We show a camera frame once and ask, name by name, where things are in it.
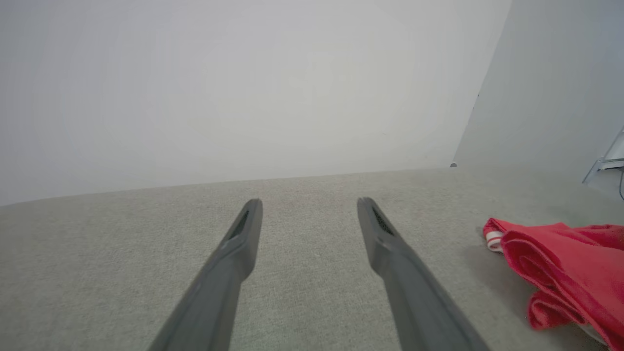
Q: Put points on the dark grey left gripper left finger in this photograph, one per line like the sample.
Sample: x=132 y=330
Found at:
x=219 y=292

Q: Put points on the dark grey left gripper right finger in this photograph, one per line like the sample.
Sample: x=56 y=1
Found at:
x=414 y=302

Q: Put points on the red and white shirt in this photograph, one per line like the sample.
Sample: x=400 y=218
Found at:
x=575 y=273

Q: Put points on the silver metal frame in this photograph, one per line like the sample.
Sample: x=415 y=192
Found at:
x=607 y=163

